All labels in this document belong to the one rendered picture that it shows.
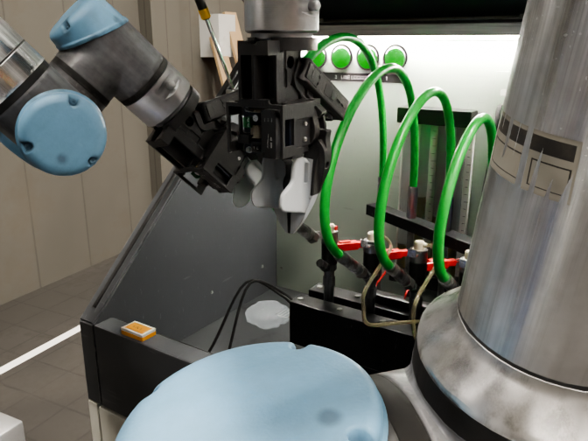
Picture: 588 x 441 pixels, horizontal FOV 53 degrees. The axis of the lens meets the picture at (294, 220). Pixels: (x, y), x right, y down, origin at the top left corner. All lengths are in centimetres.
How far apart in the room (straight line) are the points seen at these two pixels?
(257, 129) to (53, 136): 19
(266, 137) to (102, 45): 22
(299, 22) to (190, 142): 23
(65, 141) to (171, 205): 60
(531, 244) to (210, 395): 15
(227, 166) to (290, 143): 18
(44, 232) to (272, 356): 353
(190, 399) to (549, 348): 15
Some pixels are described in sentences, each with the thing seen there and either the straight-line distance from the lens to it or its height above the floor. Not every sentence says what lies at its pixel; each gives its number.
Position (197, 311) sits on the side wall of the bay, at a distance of 126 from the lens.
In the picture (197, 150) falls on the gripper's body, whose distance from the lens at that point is 75.
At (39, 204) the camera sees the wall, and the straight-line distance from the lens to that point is 374.
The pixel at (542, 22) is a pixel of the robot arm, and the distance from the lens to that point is 22.
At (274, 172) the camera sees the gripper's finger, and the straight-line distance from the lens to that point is 66.
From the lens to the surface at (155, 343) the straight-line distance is 99.
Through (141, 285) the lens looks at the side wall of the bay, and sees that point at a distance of 112.
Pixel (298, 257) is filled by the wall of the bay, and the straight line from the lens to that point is 141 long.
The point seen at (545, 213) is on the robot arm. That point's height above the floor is 135.
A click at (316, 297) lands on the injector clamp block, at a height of 97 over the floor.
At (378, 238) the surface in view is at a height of 116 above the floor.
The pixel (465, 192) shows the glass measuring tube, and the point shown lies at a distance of 118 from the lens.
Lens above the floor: 141
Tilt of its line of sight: 17 degrees down
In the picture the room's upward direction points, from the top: straight up
